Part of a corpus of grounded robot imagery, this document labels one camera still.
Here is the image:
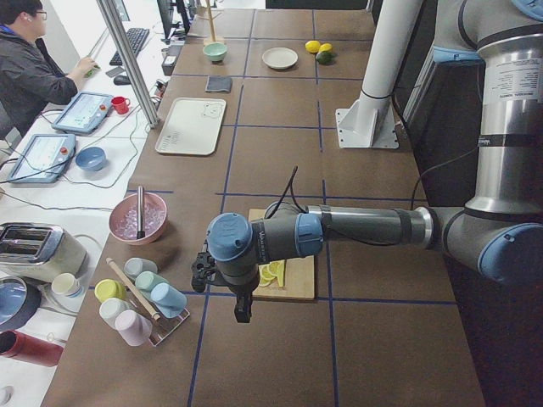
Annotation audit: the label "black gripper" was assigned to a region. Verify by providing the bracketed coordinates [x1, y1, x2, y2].
[191, 251, 251, 323]

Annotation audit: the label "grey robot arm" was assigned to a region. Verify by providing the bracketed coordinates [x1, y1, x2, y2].
[192, 1, 542, 323]

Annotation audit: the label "white bear tray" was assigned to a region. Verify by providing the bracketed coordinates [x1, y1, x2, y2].
[154, 98, 227, 156]

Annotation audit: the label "lemon slices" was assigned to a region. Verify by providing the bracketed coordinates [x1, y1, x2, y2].
[259, 260, 286, 287]

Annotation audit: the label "wooden cutting board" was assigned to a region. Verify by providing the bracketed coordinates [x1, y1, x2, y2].
[249, 204, 322, 300]

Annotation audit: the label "light blue cup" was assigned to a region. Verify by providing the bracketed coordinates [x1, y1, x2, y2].
[151, 283, 188, 318]

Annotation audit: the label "clear cup rack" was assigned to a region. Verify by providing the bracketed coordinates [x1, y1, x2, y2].
[128, 294, 190, 347]

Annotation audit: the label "mint green cup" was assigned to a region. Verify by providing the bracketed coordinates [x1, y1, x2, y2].
[135, 270, 168, 298]

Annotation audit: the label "pink cup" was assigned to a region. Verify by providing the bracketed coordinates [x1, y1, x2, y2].
[115, 309, 153, 347]

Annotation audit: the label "grey-blue cup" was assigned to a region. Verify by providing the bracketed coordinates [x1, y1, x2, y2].
[123, 257, 158, 280]

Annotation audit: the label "metal ice scoop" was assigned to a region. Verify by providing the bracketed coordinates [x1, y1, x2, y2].
[136, 186, 145, 240]

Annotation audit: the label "white cup in rack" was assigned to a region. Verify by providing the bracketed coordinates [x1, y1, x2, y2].
[99, 298, 133, 329]

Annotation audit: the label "yellow cup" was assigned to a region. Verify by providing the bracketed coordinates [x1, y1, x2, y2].
[94, 279, 126, 303]

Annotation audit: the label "pink bowl with ice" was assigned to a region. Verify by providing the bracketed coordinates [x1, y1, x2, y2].
[109, 192, 168, 245]

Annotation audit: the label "cream small cup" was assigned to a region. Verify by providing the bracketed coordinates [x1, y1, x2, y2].
[51, 273, 83, 298]

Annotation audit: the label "blue bowl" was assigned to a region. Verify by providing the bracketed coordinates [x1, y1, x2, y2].
[76, 147, 107, 172]

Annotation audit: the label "cream toaster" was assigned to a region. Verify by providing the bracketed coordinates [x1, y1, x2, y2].
[1, 222, 87, 282]

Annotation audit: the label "grey folded cloth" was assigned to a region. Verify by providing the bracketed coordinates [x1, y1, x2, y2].
[205, 76, 232, 93]

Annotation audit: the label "red bottle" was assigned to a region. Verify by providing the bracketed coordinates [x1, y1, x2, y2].
[1, 331, 64, 367]

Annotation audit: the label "red mug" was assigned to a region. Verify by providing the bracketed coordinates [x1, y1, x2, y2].
[111, 96, 131, 114]

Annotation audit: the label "near teach pendant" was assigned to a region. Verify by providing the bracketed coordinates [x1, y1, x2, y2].
[7, 134, 76, 184]

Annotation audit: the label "teach pendant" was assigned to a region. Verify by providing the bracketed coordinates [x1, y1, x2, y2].
[7, 134, 76, 184]
[51, 92, 113, 135]

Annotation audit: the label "far teach pendant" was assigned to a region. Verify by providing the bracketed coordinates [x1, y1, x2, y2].
[51, 92, 113, 135]

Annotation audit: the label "cream round plate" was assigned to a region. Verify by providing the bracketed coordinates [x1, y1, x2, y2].
[261, 47, 298, 70]

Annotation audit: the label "black computer mouse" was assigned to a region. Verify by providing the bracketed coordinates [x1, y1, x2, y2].
[114, 75, 131, 86]

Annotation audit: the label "mint green bowl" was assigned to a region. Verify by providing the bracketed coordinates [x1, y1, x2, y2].
[203, 42, 228, 63]

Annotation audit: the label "green avocado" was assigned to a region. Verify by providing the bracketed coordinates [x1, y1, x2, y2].
[315, 51, 335, 65]

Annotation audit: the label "yellow lemon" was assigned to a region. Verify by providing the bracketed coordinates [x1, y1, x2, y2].
[318, 43, 333, 53]
[305, 40, 321, 54]

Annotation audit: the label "wooden mug stand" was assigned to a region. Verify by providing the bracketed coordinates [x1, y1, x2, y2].
[204, 0, 226, 46]

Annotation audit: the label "black keyboard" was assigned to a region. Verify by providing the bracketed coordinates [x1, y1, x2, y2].
[109, 28, 149, 66]

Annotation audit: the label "seated person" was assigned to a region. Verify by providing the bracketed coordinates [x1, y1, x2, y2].
[1, 1, 98, 136]

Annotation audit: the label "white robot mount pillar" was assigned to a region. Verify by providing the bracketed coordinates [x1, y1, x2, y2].
[336, 0, 423, 149]

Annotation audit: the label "aluminium frame post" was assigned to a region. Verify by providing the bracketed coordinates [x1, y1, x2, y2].
[97, 0, 160, 129]

